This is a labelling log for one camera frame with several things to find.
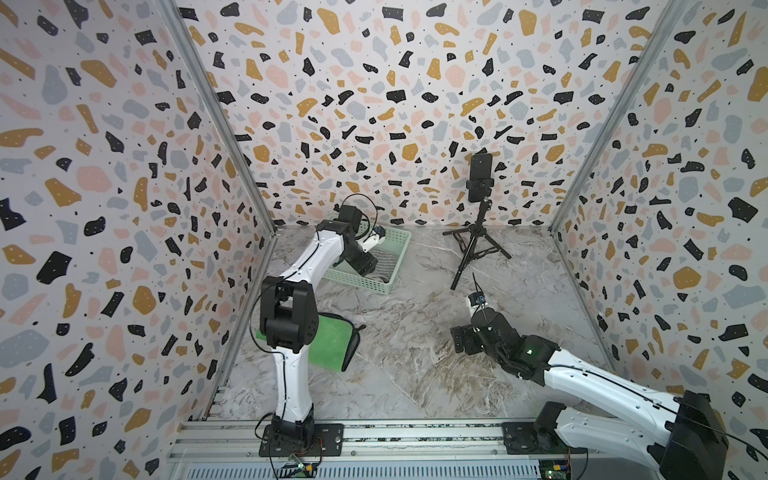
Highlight green and grey dishcloth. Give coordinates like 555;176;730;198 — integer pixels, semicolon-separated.
252;309;365;373

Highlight grey patterned cloth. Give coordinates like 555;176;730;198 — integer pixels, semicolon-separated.
369;249;399;283

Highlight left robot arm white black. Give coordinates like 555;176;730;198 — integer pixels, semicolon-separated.
257;205;386;456

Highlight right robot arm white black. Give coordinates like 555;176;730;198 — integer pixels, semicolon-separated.
451;293;732;479

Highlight mint green plastic basket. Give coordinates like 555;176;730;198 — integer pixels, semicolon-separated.
324;227;412;296

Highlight black phone on tripod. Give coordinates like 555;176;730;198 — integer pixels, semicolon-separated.
466;152;494;203

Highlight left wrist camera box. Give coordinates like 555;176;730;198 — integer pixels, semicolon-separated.
359;225;386;252

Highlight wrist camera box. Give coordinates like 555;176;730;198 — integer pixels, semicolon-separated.
359;225;386;252
466;290;487;311

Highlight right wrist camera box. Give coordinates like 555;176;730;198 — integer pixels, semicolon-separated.
466;290;487;311

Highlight black camera tripod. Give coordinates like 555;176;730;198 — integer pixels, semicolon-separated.
443;198;512;290

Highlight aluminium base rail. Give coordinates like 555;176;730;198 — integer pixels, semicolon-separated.
168;419;660;479

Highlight aluminium corner post left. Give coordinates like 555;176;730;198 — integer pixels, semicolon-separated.
155;0;277;237

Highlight aluminium corner post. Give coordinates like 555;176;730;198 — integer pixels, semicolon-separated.
548;0;686;234
155;0;277;237

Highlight aluminium corner post right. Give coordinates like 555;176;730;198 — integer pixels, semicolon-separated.
548;0;686;234

